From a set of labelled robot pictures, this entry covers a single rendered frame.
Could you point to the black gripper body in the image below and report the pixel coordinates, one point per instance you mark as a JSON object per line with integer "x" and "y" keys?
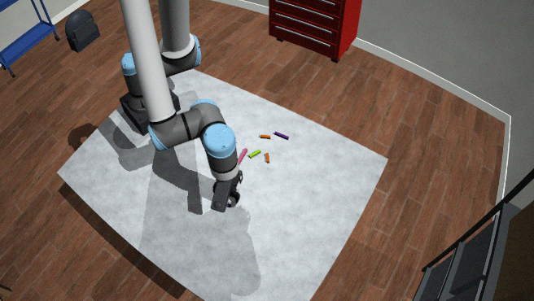
{"x": 235, "y": 183}

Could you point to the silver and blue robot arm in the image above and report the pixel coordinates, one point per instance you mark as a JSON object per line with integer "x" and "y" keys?
{"x": 151, "y": 64}

